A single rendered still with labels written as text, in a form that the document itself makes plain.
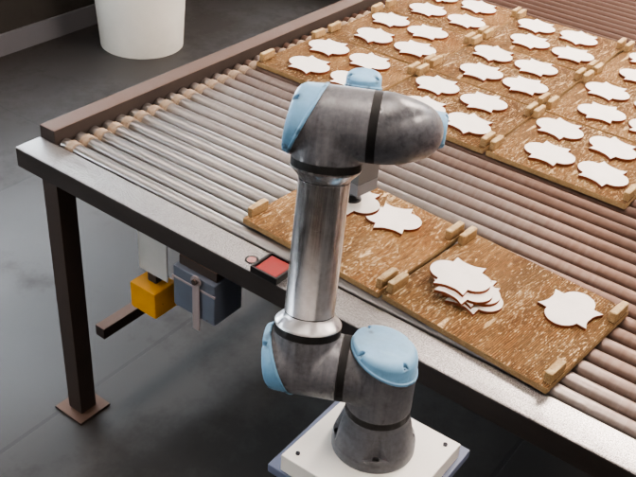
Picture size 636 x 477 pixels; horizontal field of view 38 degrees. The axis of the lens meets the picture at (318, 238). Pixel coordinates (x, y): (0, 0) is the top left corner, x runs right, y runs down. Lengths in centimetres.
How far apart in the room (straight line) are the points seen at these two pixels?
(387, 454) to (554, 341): 50
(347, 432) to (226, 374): 155
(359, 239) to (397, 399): 67
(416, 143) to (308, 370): 42
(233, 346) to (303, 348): 173
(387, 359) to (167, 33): 398
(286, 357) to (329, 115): 42
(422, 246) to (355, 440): 67
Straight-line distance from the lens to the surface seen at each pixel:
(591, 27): 368
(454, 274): 203
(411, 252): 214
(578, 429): 182
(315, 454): 168
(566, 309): 205
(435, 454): 171
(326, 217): 147
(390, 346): 156
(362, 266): 207
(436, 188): 243
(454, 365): 188
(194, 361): 320
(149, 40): 530
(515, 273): 213
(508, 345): 192
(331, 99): 142
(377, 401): 157
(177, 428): 298
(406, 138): 142
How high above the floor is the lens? 215
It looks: 34 degrees down
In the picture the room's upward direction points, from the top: 5 degrees clockwise
